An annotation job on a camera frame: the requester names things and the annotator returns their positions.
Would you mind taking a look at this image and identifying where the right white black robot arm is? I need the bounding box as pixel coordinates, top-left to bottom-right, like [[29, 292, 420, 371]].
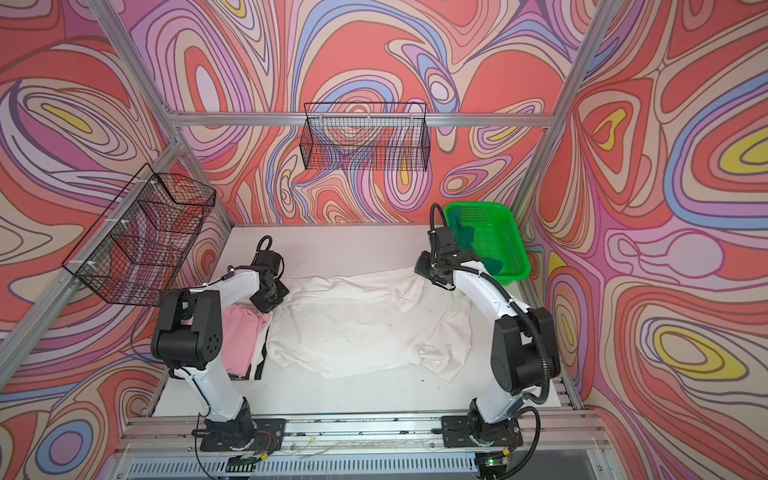
[[414, 203, 560, 449]]

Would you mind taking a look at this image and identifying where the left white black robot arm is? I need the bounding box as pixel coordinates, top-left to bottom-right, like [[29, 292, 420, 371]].
[[151, 235, 289, 459]]

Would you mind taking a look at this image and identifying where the green t shirt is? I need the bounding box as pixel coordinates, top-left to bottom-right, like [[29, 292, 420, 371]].
[[454, 226, 505, 275]]

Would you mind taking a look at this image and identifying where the green plastic basket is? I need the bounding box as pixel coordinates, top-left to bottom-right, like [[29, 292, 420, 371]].
[[444, 202, 531, 285]]

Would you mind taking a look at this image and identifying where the pink folded t shirt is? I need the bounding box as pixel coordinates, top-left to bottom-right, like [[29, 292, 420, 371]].
[[219, 304, 272, 367]]

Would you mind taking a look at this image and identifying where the black wire basket left wall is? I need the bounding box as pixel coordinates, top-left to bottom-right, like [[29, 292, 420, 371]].
[[62, 164, 216, 306]]

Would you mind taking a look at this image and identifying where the black wire basket wall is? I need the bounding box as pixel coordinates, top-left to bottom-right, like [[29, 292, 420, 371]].
[[299, 100, 431, 172], [62, 164, 216, 306]]

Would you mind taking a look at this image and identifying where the black wire basket back wall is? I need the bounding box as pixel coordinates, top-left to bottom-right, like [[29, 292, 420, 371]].
[[299, 100, 431, 172]]

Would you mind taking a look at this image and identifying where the aluminium frame left bar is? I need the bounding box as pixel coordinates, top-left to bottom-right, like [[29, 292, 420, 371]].
[[1, 140, 182, 387]]

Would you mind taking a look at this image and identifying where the aluminium frame bar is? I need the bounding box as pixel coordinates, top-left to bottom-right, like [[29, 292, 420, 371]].
[[167, 111, 556, 128], [1, 140, 182, 387]]

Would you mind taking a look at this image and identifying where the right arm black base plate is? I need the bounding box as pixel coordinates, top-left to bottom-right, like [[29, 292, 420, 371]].
[[439, 413, 523, 450]]

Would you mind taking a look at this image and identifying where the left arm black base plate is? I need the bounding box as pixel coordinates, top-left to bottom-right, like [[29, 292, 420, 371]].
[[195, 417, 287, 452]]

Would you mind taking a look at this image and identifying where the aluminium frame back bar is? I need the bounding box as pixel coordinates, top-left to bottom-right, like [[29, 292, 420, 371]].
[[167, 111, 556, 128]]

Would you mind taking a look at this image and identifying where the white vented cable duct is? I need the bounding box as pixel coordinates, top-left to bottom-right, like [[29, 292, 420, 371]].
[[112, 453, 478, 479]]

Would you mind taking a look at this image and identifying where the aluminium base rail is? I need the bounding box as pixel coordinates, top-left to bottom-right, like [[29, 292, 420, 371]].
[[117, 409, 611, 455]]

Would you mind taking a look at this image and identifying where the aluminium frame left post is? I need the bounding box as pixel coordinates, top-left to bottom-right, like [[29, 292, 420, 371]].
[[88, 0, 235, 232]]

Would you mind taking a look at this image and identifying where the aluminium frame post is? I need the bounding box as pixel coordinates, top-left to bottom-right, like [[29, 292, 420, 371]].
[[510, 0, 623, 221], [88, 0, 235, 232]]

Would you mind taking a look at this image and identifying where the aluminium frame right post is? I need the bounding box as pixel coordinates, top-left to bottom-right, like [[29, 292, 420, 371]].
[[510, 0, 623, 221]]

